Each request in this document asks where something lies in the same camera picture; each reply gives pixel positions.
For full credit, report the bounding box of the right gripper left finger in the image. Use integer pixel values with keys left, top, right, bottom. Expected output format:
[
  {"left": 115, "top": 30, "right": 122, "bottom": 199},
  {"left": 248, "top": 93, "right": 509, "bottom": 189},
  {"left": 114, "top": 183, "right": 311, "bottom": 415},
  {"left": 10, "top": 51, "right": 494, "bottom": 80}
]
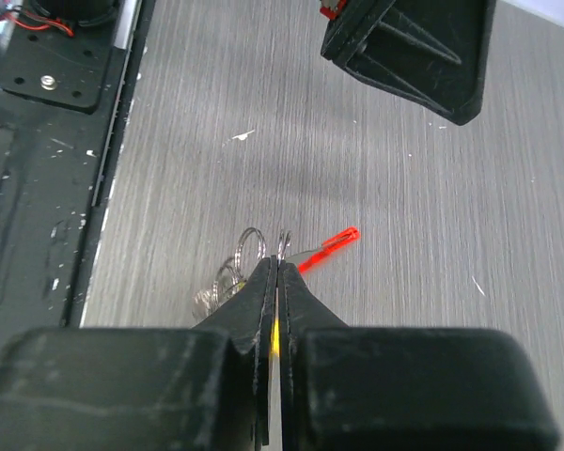
[{"left": 0, "top": 266, "right": 277, "bottom": 450}]

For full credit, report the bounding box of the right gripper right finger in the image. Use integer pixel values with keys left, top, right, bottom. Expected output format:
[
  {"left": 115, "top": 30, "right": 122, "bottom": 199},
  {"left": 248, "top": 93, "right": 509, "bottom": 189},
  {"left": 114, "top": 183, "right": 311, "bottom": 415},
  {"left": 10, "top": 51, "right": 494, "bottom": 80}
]
[{"left": 277, "top": 262, "right": 560, "bottom": 450}]

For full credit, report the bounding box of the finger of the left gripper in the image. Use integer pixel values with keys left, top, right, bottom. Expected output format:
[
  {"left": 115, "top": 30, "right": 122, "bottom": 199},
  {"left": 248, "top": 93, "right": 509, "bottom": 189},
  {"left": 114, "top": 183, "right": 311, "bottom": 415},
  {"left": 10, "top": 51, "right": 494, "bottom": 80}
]
[{"left": 320, "top": 0, "right": 496, "bottom": 126}]

